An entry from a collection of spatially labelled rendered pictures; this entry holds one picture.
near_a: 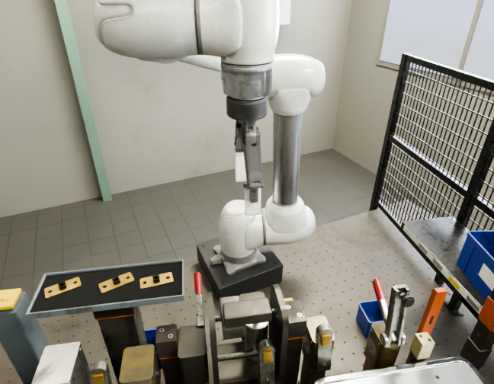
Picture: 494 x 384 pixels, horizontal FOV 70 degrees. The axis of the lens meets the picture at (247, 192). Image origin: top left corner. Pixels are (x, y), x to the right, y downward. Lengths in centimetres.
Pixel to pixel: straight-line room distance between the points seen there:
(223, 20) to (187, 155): 325
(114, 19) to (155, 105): 295
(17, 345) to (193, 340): 47
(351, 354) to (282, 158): 74
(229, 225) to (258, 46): 91
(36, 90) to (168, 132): 115
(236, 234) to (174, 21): 97
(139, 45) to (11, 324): 78
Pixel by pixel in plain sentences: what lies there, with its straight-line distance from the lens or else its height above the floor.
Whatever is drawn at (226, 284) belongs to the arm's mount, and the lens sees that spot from 148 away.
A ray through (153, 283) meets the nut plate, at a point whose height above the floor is 116.
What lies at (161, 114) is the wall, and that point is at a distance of 358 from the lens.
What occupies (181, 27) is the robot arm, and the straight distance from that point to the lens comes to 59.
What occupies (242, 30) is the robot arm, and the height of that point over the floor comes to 177.
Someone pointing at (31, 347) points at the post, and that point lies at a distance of 117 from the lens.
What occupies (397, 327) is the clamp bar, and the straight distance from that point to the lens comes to 102.
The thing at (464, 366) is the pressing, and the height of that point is 100.
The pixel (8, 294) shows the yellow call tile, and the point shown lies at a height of 116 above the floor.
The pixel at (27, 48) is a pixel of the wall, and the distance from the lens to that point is 338.
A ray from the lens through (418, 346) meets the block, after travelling 107.
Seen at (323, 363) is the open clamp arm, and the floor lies 101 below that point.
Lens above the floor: 184
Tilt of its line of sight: 31 degrees down
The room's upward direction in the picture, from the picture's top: straight up
